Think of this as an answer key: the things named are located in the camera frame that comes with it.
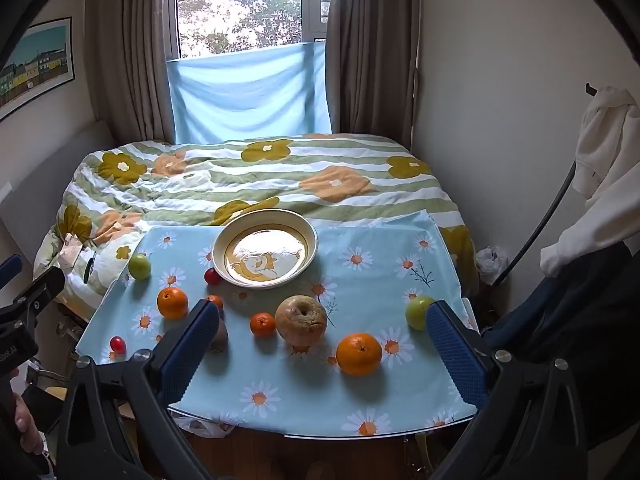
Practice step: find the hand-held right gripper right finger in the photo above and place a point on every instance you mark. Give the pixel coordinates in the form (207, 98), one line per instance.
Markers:
(457, 355)

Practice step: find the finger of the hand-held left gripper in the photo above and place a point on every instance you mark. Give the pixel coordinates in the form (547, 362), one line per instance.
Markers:
(35, 292)
(11, 266)

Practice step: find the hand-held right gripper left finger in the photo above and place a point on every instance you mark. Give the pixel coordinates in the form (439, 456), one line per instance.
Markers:
(192, 350)

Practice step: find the brown kiwi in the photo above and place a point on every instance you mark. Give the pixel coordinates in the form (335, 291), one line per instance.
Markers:
(221, 335)

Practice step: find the small tangerine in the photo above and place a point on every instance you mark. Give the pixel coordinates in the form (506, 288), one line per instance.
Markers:
(263, 325)
(215, 301)

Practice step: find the red cherry tomato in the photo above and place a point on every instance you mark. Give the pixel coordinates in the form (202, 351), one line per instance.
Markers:
(117, 344)
(212, 276)

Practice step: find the green apple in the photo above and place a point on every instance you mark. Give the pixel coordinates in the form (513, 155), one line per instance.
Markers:
(139, 266)
(417, 312)

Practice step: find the large orange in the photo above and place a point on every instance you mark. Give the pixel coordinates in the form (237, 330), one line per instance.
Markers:
(358, 355)

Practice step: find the wrinkled brown apple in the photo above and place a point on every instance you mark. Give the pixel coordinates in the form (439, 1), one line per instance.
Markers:
(301, 320)

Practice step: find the cream cartoon print bowl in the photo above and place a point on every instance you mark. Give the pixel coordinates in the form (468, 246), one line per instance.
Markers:
(265, 260)

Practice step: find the person's left hand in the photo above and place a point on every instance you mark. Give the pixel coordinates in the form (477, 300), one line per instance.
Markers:
(20, 422)

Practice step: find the white printed pouch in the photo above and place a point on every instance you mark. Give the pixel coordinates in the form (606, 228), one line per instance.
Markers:
(70, 252)

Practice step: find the clear plastic bag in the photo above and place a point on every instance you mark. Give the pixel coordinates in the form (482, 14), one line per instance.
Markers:
(205, 426)

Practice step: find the white plastic bag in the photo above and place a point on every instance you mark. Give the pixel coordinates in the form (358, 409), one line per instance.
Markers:
(492, 262)

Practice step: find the white headboard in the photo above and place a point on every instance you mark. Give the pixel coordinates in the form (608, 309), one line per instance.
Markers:
(50, 165)

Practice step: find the blue daisy print tablecloth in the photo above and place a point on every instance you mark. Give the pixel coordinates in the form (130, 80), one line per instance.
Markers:
(300, 395)

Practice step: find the dark clothing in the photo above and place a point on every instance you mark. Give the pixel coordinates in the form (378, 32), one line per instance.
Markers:
(590, 320)

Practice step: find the striped floral quilt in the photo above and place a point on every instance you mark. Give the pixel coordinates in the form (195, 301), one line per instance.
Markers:
(250, 175)

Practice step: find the white hanging garment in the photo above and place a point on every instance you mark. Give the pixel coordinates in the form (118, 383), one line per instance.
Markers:
(605, 160)

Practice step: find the brown curtain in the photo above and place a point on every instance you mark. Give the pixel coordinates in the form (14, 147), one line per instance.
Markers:
(372, 50)
(130, 50)

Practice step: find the light blue window cloth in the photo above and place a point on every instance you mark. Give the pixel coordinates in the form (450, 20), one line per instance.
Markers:
(245, 95)

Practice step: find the window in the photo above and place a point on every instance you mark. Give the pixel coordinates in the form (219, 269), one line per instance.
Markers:
(240, 5)

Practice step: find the framed wall poster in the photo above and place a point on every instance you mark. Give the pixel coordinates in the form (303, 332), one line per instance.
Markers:
(35, 65)

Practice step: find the black wall hook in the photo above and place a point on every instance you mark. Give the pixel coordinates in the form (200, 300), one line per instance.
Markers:
(590, 89)

